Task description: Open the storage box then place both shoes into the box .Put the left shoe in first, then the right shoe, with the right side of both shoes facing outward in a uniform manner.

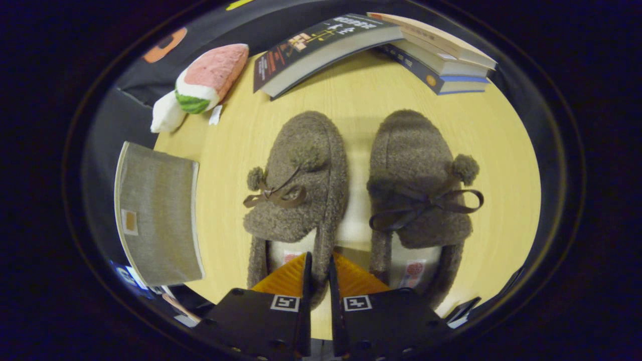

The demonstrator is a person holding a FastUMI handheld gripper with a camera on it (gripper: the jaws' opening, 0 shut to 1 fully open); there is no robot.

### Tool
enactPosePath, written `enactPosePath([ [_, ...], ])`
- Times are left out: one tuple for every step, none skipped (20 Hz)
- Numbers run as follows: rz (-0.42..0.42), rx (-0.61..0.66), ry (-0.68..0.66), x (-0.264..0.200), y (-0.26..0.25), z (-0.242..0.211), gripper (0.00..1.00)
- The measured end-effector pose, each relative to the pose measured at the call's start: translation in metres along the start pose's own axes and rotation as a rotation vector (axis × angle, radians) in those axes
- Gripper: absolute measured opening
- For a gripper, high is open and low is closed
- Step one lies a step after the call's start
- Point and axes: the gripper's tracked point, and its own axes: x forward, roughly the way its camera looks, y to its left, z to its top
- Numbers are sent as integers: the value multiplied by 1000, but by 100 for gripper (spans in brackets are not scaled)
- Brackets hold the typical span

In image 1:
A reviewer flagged black cover book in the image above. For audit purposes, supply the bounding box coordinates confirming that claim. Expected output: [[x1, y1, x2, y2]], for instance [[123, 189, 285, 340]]
[[252, 14, 404, 101]]

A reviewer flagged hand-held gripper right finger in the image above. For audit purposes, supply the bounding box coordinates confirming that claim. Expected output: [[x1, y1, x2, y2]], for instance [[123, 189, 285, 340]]
[[329, 253, 454, 360]]

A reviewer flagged blue cover book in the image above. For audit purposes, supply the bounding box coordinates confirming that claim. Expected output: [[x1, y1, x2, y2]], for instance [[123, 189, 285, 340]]
[[376, 44, 491, 96]]

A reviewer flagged grey fabric storage box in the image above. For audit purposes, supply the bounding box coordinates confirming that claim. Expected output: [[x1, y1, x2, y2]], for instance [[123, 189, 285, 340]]
[[114, 141, 205, 287]]

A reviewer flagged blue printed box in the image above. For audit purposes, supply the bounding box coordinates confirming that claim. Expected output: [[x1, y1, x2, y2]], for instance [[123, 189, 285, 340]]
[[111, 261, 151, 296]]

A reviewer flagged white plush toy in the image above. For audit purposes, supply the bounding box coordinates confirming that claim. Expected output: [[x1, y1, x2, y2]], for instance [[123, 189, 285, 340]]
[[150, 90, 187, 133]]

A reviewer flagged watermelon slice plush toy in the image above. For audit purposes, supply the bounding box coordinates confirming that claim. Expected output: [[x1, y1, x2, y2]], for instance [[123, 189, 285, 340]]
[[175, 44, 250, 126]]

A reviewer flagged brown fuzzy shoe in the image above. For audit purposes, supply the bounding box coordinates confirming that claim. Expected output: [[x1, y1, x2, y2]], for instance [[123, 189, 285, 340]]
[[243, 110, 350, 309], [366, 109, 485, 309]]

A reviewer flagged beige cover book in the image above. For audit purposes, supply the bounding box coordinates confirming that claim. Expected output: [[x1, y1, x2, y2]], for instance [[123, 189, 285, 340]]
[[367, 12, 498, 70]]

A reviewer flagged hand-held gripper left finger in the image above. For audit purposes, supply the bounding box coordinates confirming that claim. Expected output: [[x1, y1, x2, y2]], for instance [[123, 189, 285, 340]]
[[193, 252, 314, 360]]

